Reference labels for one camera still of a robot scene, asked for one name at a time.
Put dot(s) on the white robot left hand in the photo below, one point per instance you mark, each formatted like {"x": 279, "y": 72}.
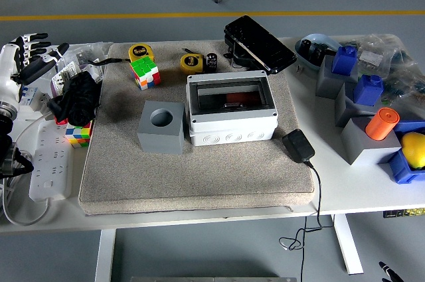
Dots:
{"x": 10, "y": 76}

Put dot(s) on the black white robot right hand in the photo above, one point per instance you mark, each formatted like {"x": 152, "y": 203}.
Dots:
{"x": 391, "y": 273}

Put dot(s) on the grey transparent box lid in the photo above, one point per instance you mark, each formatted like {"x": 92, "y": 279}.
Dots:
{"x": 265, "y": 109}

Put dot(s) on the white plastic junction box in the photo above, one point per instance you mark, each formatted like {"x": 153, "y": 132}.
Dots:
{"x": 232, "y": 134}

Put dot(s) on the orange cylindrical battery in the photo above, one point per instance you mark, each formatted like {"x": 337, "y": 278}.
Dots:
{"x": 242, "y": 98}
{"x": 382, "y": 126}

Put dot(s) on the white blue circuit breaker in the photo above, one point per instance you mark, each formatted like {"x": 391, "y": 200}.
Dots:
{"x": 34, "y": 99}

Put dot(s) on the purple white packaged part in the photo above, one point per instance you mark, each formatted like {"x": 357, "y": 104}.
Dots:
{"x": 61, "y": 78}

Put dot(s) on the white table leg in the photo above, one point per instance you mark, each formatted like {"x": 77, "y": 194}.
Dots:
{"x": 106, "y": 255}
{"x": 348, "y": 245}

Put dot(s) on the black table control panel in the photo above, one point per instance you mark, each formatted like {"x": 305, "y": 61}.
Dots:
{"x": 403, "y": 213}

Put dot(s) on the small red object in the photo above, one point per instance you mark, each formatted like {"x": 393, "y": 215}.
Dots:
{"x": 60, "y": 121}

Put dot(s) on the black cloth bundle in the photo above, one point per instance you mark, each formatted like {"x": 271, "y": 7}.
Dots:
{"x": 79, "y": 96}

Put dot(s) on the clear bag with hardware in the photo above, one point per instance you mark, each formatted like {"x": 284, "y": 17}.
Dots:
{"x": 86, "y": 53}

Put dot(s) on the small colourful puzzle cube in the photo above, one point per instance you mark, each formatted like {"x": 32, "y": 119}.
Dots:
{"x": 78, "y": 136}

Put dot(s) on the white power strip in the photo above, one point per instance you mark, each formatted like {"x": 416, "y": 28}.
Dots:
{"x": 51, "y": 162}

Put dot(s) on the blue storage bin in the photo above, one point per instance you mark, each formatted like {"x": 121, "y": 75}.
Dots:
{"x": 401, "y": 169}

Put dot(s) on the yellow lemon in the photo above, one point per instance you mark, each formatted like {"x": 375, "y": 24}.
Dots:
{"x": 413, "y": 149}

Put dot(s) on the grey plastic block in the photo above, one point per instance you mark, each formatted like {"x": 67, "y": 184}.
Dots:
{"x": 362, "y": 147}
{"x": 327, "y": 84}
{"x": 345, "y": 112}

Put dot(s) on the yellow tape measure black label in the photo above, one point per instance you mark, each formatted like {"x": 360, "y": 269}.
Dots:
{"x": 139, "y": 51}

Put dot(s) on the large colourful puzzle cube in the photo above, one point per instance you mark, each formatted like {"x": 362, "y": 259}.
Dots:
{"x": 144, "y": 73}

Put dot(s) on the black power adapter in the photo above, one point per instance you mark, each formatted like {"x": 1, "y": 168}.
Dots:
{"x": 297, "y": 146}

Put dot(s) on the grey block with round hole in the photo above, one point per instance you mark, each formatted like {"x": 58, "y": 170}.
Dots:
{"x": 159, "y": 139}

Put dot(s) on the blue plastic block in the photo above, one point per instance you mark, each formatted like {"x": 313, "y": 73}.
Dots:
{"x": 367, "y": 91}
{"x": 343, "y": 61}

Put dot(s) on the clear bag of parts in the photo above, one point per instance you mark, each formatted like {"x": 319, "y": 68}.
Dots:
{"x": 408, "y": 76}
{"x": 382, "y": 46}

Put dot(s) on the black cylindrical capacitor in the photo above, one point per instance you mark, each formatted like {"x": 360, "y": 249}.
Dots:
{"x": 211, "y": 61}

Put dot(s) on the grey-brown mat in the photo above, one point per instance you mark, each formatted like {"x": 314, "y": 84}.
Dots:
{"x": 199, "y": 179}

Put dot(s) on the small metal pin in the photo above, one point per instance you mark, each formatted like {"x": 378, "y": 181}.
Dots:
{"x": 299, "y": 68}

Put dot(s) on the small black component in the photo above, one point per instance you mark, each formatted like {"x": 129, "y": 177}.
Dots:
{"x": 318, "y": 53}
{"x": 305, "y": 46}

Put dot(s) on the light blue bowl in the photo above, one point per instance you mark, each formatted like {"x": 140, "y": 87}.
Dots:
{"x": 327, "y": 41}

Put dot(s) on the black flat case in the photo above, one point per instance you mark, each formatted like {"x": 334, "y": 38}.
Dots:
{"x": 262, "y": 43}

